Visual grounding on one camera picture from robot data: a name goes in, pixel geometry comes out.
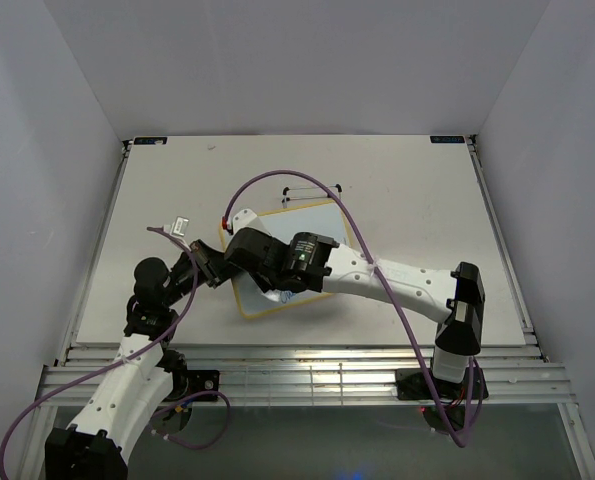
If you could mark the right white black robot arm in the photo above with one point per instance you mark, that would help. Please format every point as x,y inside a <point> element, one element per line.
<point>453,299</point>

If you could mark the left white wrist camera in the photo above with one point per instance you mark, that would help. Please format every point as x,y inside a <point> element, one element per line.
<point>178,227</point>

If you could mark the yellow framed whiteboard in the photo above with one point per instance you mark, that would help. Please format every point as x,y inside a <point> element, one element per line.
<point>323,218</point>

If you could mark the right blue table label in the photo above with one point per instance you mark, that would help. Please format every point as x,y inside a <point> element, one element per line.
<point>447,139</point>

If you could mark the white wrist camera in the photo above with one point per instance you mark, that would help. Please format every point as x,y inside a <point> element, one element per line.
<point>245,218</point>
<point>178,227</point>

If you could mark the blue table label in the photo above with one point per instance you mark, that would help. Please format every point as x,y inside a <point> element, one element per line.
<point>154,141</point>
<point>447,139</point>

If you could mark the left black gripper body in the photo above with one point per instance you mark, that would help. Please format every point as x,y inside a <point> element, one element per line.
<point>185,278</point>

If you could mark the black wire whiteboard stand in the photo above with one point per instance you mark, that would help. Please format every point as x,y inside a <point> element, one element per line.
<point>292,194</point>

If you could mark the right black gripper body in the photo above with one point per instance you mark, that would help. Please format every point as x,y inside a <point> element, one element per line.
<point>267,283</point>

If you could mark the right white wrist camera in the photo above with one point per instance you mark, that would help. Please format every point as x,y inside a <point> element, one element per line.
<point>245,218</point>

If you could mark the aluminium rail frame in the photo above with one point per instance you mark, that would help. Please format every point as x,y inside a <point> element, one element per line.
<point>277,376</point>

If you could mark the left blue table label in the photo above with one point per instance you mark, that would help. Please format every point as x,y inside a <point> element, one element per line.
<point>154,141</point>

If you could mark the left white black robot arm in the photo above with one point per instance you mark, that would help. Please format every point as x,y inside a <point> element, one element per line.
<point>149,379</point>

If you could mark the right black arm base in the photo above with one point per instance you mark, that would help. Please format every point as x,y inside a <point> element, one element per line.
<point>411,386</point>

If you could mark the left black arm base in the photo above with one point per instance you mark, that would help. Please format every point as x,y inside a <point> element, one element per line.
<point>186,383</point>

